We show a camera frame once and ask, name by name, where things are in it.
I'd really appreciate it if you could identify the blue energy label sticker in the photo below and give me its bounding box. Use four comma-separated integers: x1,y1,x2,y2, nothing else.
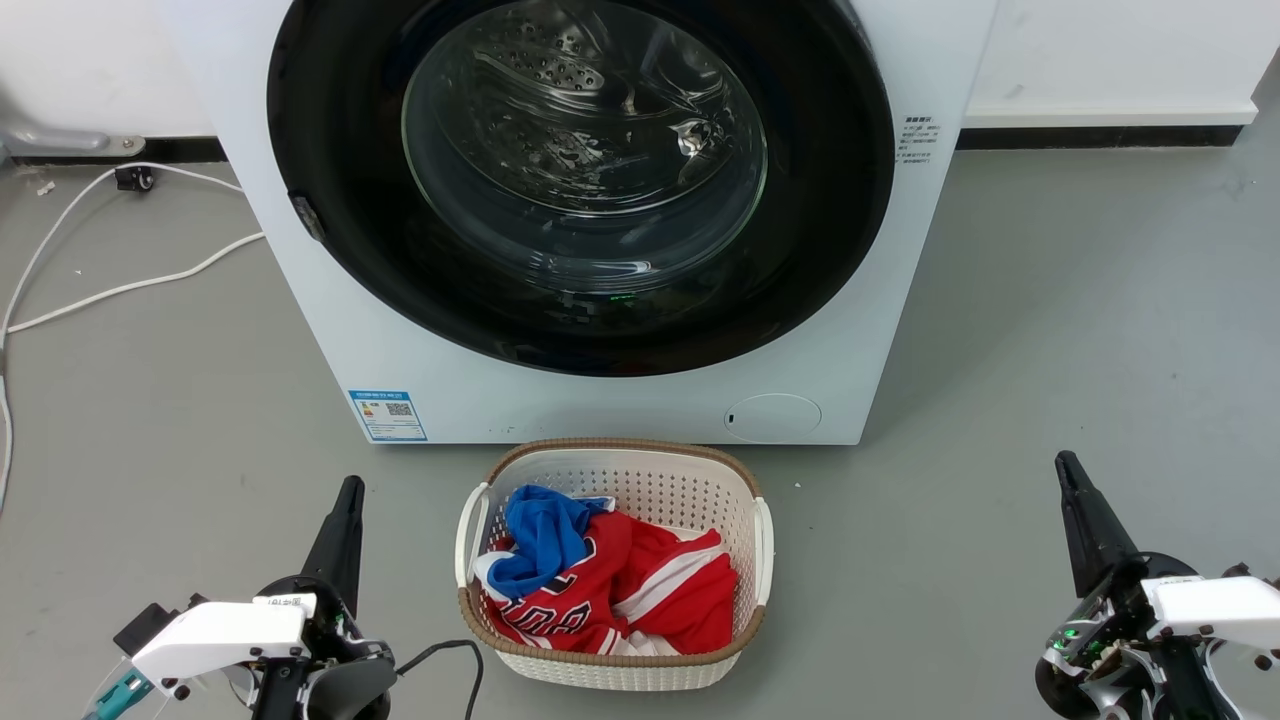
348,390,428,443

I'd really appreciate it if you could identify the white plastic laundry basket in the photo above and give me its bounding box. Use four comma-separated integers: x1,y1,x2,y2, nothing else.
455,438,776,693

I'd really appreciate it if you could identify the black round glass washer door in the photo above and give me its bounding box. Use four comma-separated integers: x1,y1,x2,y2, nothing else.
267,0,896,378

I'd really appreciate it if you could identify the short white floor cable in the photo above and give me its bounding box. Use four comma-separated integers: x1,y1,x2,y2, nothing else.
6,232,266,334

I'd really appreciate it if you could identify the red white basketball jersey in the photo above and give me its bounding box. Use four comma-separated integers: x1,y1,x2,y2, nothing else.
472,510,739,657

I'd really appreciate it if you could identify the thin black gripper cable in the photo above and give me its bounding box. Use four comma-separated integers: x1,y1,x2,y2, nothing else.
394,640,486,720

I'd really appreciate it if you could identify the white front-load washing machine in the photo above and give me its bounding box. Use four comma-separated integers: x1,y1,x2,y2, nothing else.
150,0,999,446

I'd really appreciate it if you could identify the blue garment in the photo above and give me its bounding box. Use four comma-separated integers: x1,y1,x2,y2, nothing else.
487,485,616,601

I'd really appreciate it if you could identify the long white floor cable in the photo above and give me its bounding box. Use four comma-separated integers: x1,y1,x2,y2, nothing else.
0,162,246,511

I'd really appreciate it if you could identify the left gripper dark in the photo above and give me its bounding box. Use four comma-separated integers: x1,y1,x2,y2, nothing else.
255,476,397,669

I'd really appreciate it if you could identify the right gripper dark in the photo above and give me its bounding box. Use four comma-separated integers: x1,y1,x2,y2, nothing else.
1034,451,1201,720

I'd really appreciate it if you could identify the round white filter cover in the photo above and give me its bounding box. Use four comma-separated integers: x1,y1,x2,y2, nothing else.
724,393,823,441

